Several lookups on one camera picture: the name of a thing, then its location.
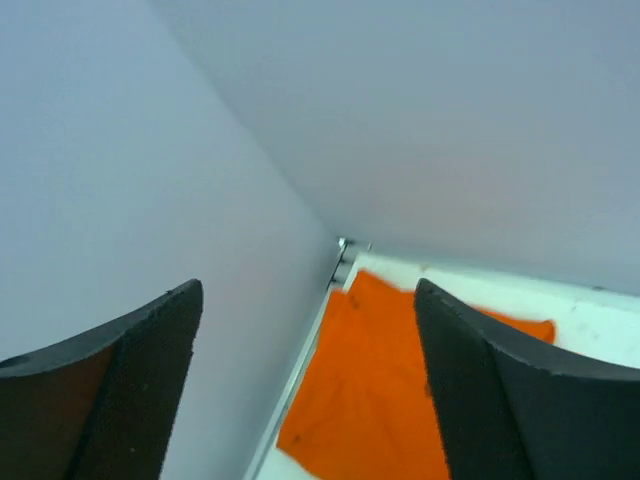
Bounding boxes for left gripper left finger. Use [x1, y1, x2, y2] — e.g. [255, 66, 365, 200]
[1, 279, 203, 480]

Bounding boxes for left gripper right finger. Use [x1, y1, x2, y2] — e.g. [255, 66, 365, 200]
[414, 279, 639, 479]

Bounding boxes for orange t shirt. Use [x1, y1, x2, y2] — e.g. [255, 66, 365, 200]
[276, 268, 557, 480]

